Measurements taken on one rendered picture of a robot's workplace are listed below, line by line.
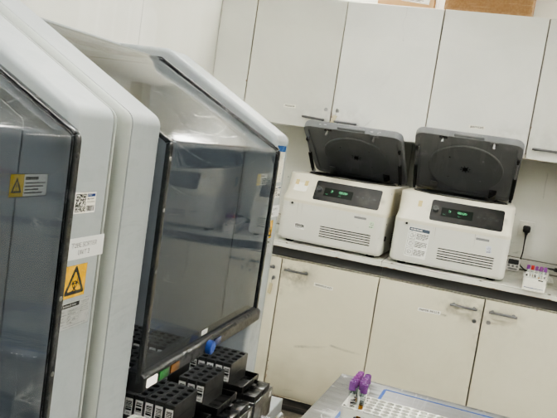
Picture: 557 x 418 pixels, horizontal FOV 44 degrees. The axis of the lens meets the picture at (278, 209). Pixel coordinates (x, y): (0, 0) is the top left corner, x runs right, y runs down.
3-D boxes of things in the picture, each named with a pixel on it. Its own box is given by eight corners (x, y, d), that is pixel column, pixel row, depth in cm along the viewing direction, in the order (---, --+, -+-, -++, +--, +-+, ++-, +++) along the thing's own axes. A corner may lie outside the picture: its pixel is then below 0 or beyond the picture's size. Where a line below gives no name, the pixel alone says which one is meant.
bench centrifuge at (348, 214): (274, 239, 361) (293, 116, 354) (309, 230, 419) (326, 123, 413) (379, 260, 343) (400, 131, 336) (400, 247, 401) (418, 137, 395)
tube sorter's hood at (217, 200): (-92, 328, 134) (-61, -3, 128) (85, 280, 192) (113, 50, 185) (142, 395, 119) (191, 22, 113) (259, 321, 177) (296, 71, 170)
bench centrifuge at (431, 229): (387, 261, 343) (410, 123, 335) (403, 247, 402) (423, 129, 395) (503, 284, 327) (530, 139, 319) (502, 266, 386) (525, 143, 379)
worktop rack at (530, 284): (544, 294, 317) (546, 280, 316) (520, 289, 321) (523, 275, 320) (546, 284, 344) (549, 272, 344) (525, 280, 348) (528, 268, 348)
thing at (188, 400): (186, 413, 149) (189, 386, 148) (194, 415, 148) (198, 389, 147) (161, 433, 138) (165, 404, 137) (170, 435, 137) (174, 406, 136)
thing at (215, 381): (214, 391, 163) (217, 366, 163) (222, 393, 163) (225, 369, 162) (192, 407, 152) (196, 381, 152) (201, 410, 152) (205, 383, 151)
